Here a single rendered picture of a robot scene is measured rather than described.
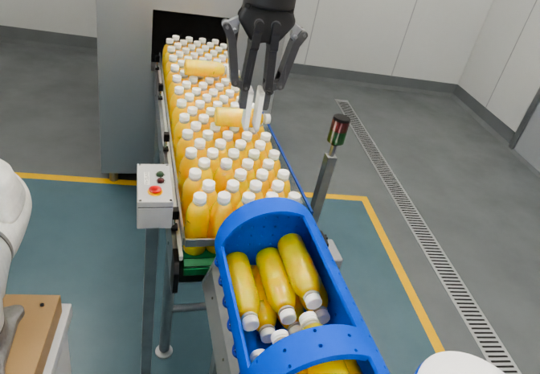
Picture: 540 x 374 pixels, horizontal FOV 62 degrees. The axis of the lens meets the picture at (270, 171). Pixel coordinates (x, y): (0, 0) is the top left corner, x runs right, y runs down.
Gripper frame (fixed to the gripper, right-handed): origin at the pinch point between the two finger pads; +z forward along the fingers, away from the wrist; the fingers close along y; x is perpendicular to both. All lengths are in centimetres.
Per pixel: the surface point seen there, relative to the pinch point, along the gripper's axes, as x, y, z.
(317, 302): 0, -22, 48
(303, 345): 18.4, -11.7, 37.6
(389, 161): -249, -192, 162
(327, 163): -68, -48, 53
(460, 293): -95, -171, 162
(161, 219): -39, 13, 56
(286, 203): -22.5, -17.9, 36.6
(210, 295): -25, -2, 73
